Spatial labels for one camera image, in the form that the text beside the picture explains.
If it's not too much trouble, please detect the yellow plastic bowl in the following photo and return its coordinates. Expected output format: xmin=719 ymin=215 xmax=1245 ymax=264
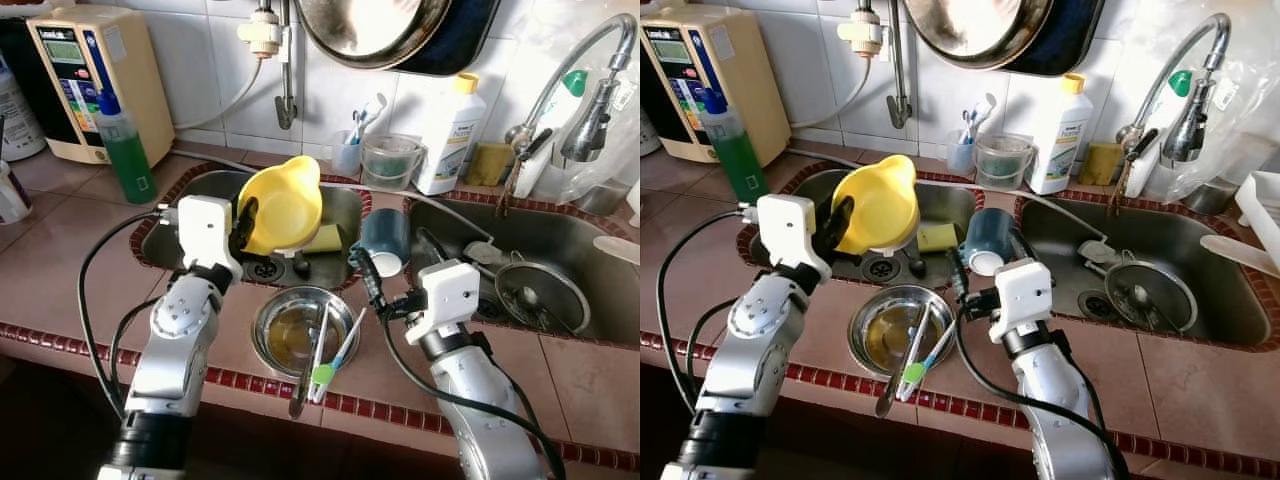
xmin=237 ymin=155 xmax=324 ymax=256
xmin=832 ymin=155 xmax=919 ymax=256

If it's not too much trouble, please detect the white ionizer tube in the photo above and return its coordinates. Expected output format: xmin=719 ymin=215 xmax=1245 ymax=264
xmin=172 ymin=55 xmax=263 ymax=133
xmin=790 ymin=55 xmax=863 ymax=131

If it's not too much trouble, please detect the blue white toothbrush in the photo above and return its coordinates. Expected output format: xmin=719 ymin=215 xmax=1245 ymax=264
xmin=960 ymin=93 xmax=999 ymax=141
xmin=350 ymin=93 xmax=389 ymax=141

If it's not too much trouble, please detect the white tongs green clip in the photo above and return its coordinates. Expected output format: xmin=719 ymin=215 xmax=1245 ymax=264
xmin=308 ymin=305 xmax=369 ymax=404
xmin=898 ymin=305 xmax=961 ymax=404

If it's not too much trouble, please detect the green liquid bottle blue cap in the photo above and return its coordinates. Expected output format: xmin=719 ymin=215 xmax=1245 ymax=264
xmin=697 ymin=88 xmax=771 ymax=204
xmin=95 ymin=88 xmax=158 ymax=204

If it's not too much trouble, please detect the blue ceramic mug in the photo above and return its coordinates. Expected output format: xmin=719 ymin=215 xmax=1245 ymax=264
xmin=960 ymin=208 xmax=1019 ymax=278
xmin=350 ymin=208 xmax=411 ymax=279

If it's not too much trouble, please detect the clear plastic bag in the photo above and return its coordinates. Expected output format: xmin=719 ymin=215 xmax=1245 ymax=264
xmin=1150 ymin=0 xmax=1280 ymax=201
xmin=535 ymin=0 xmax=641 ymax=206

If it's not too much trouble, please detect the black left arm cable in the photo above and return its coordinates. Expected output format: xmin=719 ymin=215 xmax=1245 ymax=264
xmin=655 ymin=205 xmax=761 ymax=416
xmin=78 ymin=205 xmax=183 ymax=421

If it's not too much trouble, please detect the small steel cup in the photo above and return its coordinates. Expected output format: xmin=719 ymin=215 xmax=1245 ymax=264
xmin=575 ymin=180 xmax=626 ymax=216
xmin=1180 ymin=178 xmax=1236 ymax=216

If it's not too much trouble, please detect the hanging black tray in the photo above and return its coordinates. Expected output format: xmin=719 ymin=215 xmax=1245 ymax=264
xmin=395 ymin=0 xmax=504 ymax=78
xmin=1005 ymin=0 xmax=1109 ymax=78

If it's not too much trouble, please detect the plain yellow sponge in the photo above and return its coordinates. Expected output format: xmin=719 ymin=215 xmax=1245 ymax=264
xmin=468 ymin=142 xmax=514 ymax=188
xmin=1080 ymin=142 xmax=1126 ymax=188

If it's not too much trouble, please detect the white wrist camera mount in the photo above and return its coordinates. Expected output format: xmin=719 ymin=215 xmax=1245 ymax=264
xmin=405 ymin=260 xmax=481 ymax=346
xmin=757 ymin=195 xmax=833 ymax=286
xmin=175 ymin=195 xmax=243 ymax=286
xmin=988 ymin=258 xmax=1053 ymax=341

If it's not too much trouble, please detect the round steel bowl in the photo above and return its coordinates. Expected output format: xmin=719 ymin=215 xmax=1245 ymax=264
xmin=848 ymin=287 xmax=956 ymax=379
xmin=250 ymin=287 xmax=361 ymax=379

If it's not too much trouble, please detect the steel sink basin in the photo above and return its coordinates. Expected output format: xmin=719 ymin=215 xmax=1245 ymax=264
xmin=745 ymin=168 xmax=981 ymax=291
xmin=405 ymin=197 xmax=641 ymax=346
xmin=1018 ymin=197 xmax=1276 ymax=346
xmin=140 ymin=168 xmax=366 ymax=291

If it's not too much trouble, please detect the hanging steel pan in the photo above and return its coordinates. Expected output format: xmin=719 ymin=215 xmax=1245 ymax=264
xmin=905 ymin=0 xmax=1061 ymax=71
xmin=297 ymin=0 xmax=456 ymax=71

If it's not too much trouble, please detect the white detergent bottle yellow cap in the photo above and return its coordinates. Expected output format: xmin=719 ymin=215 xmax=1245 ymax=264
xmin=415 ymin=73 xmax=488 ymax=196
xmin=1030 ymin=73 xmax=1096 ymax=196

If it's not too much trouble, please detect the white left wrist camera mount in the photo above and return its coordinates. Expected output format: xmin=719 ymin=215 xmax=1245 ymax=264
xmin=175 ymin=195 xmax=243 ymax=286
xmin=757 ymin=195 xmax=833 ymax=286

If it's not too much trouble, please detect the round steel strainer lid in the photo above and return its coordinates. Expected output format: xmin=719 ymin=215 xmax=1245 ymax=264
xmin=1105 ymin=260 xmax=1199 ymax=336
xmin=495 ymin=260 xmax=591 ymax=336

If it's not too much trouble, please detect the beige water ionizer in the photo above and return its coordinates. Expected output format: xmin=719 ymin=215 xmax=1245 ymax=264
xmin=25 ymin=5 xmax=176 ymax=166
xmin=640 ymin=5 xmax=791 ymax=166

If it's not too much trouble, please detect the chrome gooseneck faucet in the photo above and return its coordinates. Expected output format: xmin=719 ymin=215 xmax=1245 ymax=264
xmin=497 ymin=12 xmax=639 ymax=216
xmin=1108 ymin=12 xmax=1233 ymax=216

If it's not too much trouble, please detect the white bottle green cap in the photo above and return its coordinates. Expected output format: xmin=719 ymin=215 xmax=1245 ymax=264
xmin=515 ymin=68 xmax=591 ymax=199
xmin=1125 ymin=68 xmax=1196 ymax=199

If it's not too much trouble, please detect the beige tap filter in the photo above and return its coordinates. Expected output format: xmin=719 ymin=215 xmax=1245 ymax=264
xmin=838 ymin=8 xmax=886 ymax=59
xmin=237 ymin=5 xmax=286 ymax=59

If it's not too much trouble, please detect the large white plastic jar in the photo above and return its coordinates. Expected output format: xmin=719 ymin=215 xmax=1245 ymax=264
xmin=0 ymin=50 xmax=46 ymax=161

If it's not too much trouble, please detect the yellow green scouring sponge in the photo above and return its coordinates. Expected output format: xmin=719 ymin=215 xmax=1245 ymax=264
xmin=305 ymin=222 xmax=346 ymax=253
xmin=918 ymin=222 xmax=959 ymax=253

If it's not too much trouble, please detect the clear toothbrush cup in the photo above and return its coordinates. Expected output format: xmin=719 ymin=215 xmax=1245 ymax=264
xmin=945 ymin=130 xmax=979 ymax=179
xmin=330 ymin=130 xmax=366 ymax=179

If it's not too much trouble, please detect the chrome wall tap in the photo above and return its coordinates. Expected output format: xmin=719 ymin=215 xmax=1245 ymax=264
xmin=888 ymin=0 xmax=913 ymax=131
xmin=275 ymin=0 xmax=301 ymax=131

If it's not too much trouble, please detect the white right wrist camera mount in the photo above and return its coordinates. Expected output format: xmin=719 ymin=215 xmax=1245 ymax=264
xmin=988 ymin=258 xmax=1053 ymax=341
xmin=405 ymin=260 xmax=481 ymax=346

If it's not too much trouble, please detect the white hose end piece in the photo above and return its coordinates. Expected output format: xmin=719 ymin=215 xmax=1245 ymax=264
xmin=1075 ymin=240 xmax=1121 ymax=269
xmin=462 ymin=240 xmax=511 ymax=269

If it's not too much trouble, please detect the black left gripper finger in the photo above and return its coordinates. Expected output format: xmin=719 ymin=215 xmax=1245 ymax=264
xmin=232 ymin=198 xmax=259 ymax=256
xmin=820 ymin=197 xmax=854 ymax=256

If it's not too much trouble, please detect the clear plastic bucket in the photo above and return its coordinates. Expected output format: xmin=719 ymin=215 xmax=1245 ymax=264
xmin=360 ymin=133 xmax=426 ymax=191
xmin=975 ymin=133 xmax=1036 ymax=191

